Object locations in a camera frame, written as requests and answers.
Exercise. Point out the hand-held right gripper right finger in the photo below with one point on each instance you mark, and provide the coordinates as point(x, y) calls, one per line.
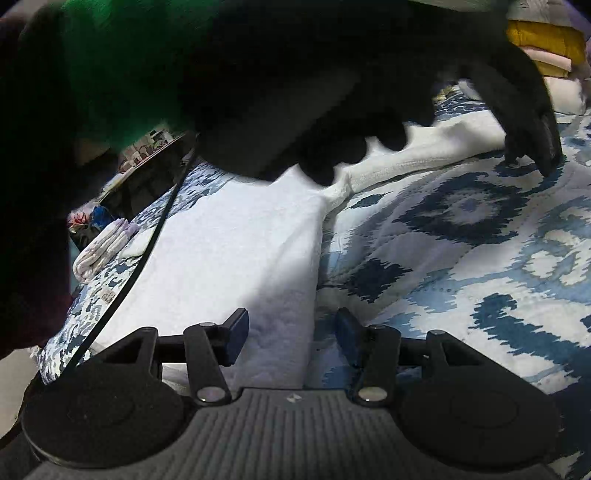
point(346, 332)

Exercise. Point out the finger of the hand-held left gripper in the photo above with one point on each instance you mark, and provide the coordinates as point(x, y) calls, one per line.
point(517, 145)
point(549, 147)

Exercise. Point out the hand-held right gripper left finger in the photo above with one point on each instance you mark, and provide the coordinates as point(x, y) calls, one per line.
point(238, 334)

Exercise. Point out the white quilted garment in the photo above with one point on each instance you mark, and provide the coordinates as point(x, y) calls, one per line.
point(231, 254)

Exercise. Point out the small purple white clothes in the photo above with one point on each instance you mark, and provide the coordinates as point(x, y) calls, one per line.
point(104, 251)

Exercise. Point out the person's left hand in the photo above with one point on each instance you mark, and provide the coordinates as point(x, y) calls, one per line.
point(300, 101)

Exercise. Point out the white floral folded cloth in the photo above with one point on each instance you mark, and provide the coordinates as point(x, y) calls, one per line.
point(572, 94)

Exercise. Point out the yellow folded garment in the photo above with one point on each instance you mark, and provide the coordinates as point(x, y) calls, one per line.
point(545, 39)

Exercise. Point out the blue patterned bedsheet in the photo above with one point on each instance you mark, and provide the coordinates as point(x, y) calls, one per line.
point(461, 230)

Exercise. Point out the cluttered dark desk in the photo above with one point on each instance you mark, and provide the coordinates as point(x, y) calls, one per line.
point(147, 154)

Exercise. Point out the person's dark clothing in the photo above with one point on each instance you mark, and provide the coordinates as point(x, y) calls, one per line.
point(27, 184)

